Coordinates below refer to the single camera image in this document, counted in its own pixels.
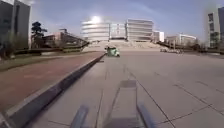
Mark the green vehicle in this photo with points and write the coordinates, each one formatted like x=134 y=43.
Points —
x=112 y=51

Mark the wide stone stairs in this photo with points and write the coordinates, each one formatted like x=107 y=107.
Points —
x=121 y=45

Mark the white layered building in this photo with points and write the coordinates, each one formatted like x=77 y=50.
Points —
x=116 y=30

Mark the low brown building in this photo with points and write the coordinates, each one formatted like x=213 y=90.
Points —
x=65 y=38

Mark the grey paved plaza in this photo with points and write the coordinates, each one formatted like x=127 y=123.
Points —
x=166 y=76

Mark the robot's own part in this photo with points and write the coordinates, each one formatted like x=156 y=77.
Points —
x=78 y=117
x=146 y=116

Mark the grey stone kerb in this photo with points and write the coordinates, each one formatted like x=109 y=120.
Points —
x=50 y=91

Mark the low white building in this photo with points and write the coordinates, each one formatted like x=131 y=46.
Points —
x=181 y=39

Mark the dark tree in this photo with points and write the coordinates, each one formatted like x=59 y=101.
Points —
x=37 y=33

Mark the red brick path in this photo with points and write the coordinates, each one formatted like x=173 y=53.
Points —
x=30 y=75

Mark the tall grey building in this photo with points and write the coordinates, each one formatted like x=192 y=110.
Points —
x=15 y=23

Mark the white building with dark windows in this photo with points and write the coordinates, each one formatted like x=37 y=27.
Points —
x=216 y=26

